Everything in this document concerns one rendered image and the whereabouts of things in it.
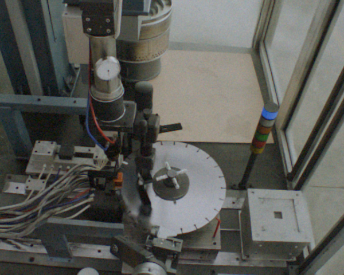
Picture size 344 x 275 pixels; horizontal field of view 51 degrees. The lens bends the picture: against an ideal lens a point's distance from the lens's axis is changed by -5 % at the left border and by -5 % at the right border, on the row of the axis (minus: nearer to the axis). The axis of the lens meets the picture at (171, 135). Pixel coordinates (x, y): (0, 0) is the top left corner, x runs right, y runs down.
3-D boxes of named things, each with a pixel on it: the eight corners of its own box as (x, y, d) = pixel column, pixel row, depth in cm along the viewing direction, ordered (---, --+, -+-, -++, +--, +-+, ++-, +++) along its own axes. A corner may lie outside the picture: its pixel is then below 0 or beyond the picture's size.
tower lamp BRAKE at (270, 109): (274, 109, 108) (277, 102, 106) (277, 120, 105) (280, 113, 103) (260, 107, 108) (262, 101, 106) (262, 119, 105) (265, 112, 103)
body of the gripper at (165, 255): (177, 264, 87) (171, 295, 76) (143, 256, 88) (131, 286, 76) (183, 237, 85) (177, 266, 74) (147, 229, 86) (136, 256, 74)
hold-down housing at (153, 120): (157, 159, 101) (161, 106, 85) (153, 173, 97) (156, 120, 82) (138, 155, 101) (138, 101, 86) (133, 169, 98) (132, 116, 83)
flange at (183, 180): (196, 184, 111) (198, 179, 109) (171, 206, 105) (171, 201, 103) (171, 162, 115) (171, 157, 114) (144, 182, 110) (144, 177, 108)
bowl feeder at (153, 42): (169, 51, 186) (174, -14, 159) (167, 92, 166) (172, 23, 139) (109, 48, 186) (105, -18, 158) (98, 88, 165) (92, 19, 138)
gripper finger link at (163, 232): (178, 231, 95) (173, 249, 86) (155, 226, 96) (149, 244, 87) (180, 220, 94) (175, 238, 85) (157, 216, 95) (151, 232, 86)
